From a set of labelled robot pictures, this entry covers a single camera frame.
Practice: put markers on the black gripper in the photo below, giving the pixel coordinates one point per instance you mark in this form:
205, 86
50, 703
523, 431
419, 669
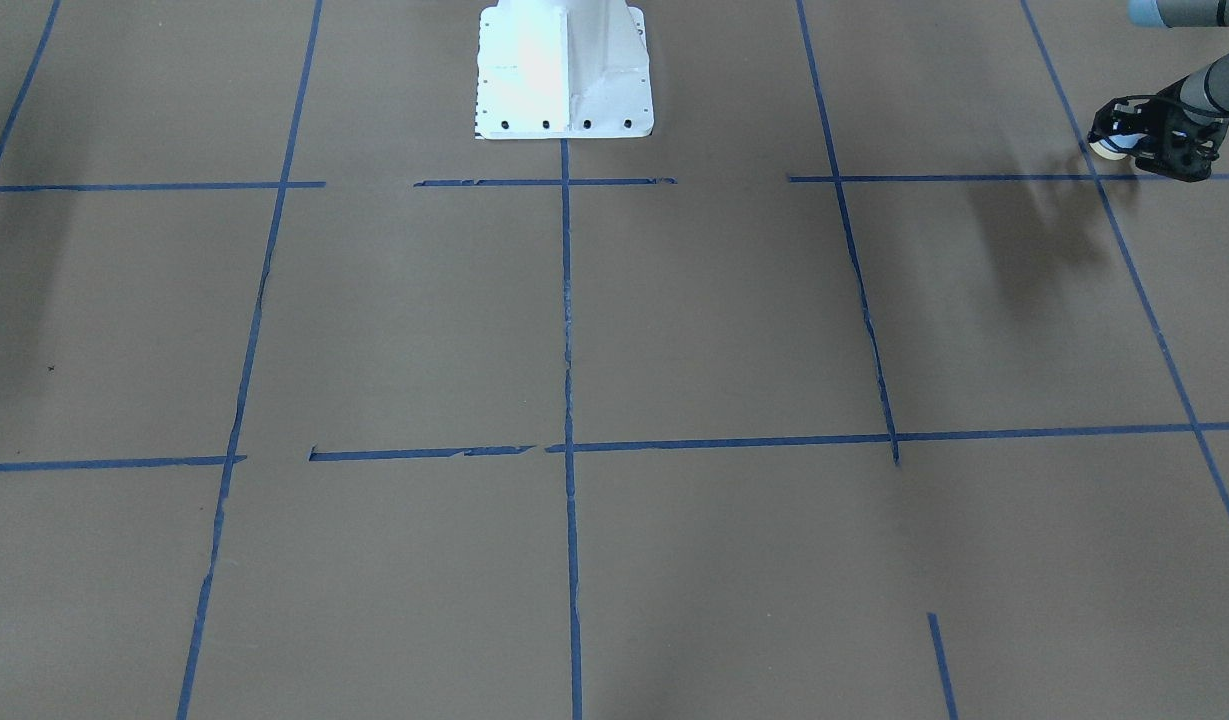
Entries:
1152, 124

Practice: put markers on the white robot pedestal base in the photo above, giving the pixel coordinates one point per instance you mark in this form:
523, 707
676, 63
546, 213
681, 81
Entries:
549, 70

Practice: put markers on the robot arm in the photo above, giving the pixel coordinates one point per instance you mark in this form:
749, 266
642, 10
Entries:
1202, 92

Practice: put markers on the blue service bell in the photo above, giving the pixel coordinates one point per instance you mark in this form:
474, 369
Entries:
1114, 148

